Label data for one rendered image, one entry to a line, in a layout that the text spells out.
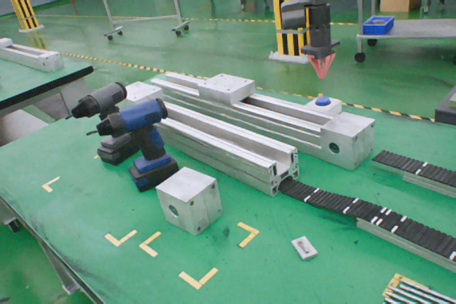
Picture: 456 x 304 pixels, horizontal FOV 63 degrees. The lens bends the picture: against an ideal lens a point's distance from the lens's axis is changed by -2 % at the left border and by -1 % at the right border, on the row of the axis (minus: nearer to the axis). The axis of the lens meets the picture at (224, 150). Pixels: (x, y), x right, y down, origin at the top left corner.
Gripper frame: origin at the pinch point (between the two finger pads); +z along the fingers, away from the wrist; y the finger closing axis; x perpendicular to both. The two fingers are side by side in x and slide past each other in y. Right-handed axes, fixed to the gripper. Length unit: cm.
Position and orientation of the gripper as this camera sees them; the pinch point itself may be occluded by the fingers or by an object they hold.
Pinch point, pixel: (321, 75)
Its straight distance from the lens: 112.9
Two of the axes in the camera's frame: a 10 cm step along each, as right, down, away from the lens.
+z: 1.6, 8.5, 5.0
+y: -7.5, 4.4, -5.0
